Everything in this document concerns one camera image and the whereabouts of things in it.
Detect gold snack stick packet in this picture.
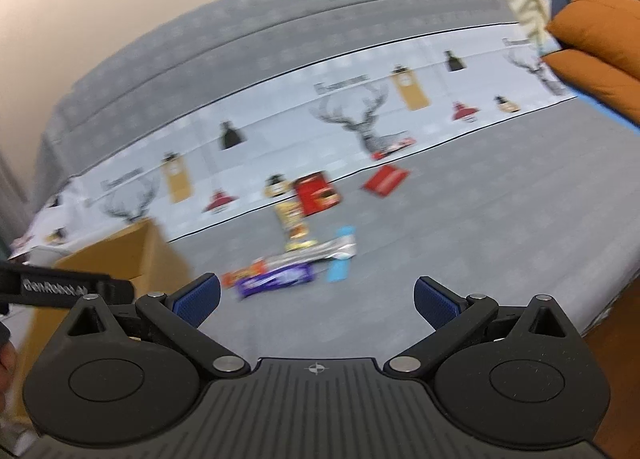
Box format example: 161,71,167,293
274,201,319,253

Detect dark brown chocolate packet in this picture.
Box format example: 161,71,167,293
372,135,416,160

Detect light blue snack packet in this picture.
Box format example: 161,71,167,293
327,226,357,283

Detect brown cardboard box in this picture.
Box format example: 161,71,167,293
14,218,197,420

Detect purple snack packet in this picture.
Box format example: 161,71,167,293
236,261,316,300

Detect dark red snack packet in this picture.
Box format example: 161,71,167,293
294,172,344,216

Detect orange pillow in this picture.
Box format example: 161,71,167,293
542,49,640,128
546,0,640,86

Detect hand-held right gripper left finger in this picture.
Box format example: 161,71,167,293
62,273,251,380

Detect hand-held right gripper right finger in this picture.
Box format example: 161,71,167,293
384,276,576,374

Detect grey printed bedsheet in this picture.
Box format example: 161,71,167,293
10,0,640,340

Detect silver snack packet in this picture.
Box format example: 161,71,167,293
264,234,357,271

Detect orange clear snack packet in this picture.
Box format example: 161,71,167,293
222,259,269,288

